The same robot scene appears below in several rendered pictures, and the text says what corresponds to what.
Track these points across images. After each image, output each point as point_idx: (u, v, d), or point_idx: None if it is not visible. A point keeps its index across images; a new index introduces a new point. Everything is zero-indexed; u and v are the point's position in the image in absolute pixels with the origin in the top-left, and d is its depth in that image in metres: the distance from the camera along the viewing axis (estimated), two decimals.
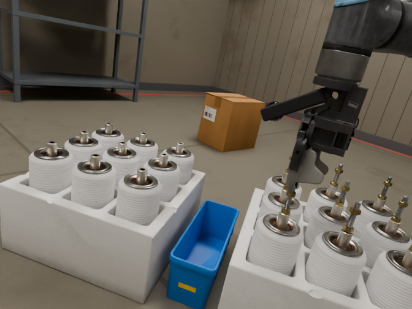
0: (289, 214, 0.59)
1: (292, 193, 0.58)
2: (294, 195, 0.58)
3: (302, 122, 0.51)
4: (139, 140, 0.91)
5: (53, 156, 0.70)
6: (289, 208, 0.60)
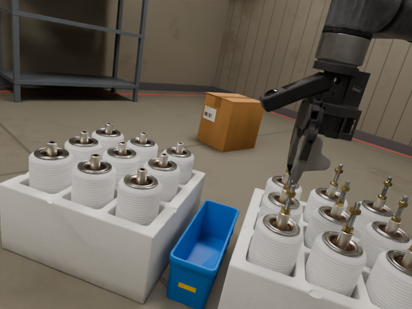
0: (284, 214, 0.59)
1: (288, 191, 0.58)
2: (289, 194, 0.58)
3: (312, 110, 0.49)
4: (139, 140, 0.91)
5: (53, 156, 0.70)
6: (289, 210, 0.59)
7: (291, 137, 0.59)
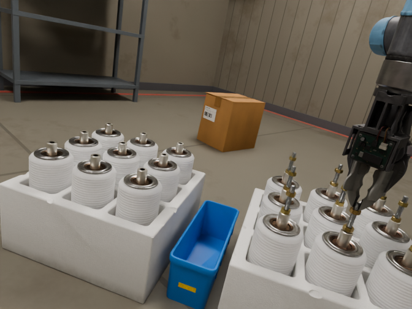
0: (284, 214, 0.59)
1: (288, 191, 0.58)
2: (289, 194, 0.58)
3: None
4: (139, 140, 0.91)
5: (53, 156, 0.70)
6: (289, 210, 0.59)
7: (394, 184, 0.52)
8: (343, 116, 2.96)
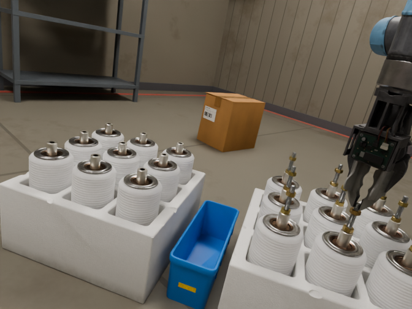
0: (284, 214, 0.59)
1: (288, 191, 0.58)
2: (289, 194, 0.58)
3: None
4: (139, 140, 0.91)
5: (53, 156, 0.70)
6: (289, 210, 0.59)
7: (395, 184, 0.52)
8: (343, 116, 2.96)
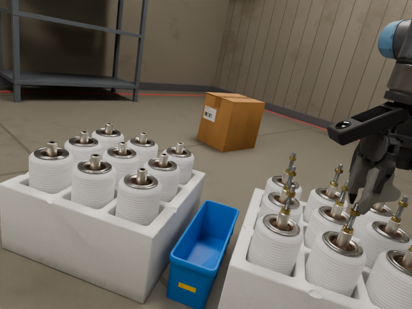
0: (284, 214, 0.59)
1: (288, 191, 0.58)
2: (289, 194, 0.58)
3: (390, 144, 0.47)
4: (139, 140, 0.91)
5: (53, 156, 0.70)
6: (289, 210, 0.59)
7: (350, 164, 0.58)
8: (343, 116, 2.96)
